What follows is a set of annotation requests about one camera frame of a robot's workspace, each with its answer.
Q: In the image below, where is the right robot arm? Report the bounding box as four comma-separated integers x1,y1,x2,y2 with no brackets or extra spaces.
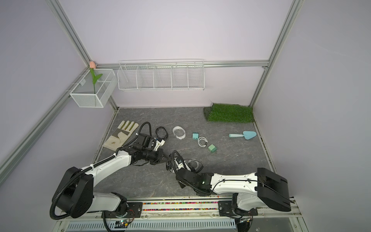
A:
167,161,291,214

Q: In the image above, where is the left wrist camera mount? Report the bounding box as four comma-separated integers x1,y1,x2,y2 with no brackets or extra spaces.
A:
153,139,165,151

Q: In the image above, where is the white wire wall shelf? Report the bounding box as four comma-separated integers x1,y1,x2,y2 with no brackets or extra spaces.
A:
117,59,205,91

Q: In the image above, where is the green charger block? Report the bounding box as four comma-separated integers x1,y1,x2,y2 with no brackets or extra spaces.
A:
208,144,217,153

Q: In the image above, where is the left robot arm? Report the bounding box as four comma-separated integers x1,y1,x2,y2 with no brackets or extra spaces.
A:
49,131,169,220

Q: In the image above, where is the beige gardening glove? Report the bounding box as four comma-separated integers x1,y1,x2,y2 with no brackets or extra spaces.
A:
103,120,139,151

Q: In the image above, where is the artificial pink tulip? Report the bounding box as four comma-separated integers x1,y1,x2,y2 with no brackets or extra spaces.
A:
89,61,102,94

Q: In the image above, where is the teal charger block far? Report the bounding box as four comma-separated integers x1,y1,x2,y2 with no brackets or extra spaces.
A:
192,132,199,140

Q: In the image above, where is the white mesh wall basket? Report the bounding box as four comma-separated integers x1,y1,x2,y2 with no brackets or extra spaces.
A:
70,69,118,108

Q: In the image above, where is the green artificial grass mat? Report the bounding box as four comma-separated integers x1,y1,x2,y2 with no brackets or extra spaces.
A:
203,103,255,123

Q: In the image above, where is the teal garden trowel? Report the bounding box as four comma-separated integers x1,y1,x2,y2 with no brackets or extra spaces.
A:
229,131,257,140

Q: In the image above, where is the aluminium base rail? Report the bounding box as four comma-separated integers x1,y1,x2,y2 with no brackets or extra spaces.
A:
57,197,302,221

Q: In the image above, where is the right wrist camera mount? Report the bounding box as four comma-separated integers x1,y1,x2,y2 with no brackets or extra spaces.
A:
174,157,186,171

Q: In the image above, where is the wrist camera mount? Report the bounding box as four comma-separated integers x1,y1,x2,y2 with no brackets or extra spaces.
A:
174,157,186,171
153,139,165,151

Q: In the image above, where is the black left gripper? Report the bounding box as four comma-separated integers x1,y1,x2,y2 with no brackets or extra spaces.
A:
142,148,171,165

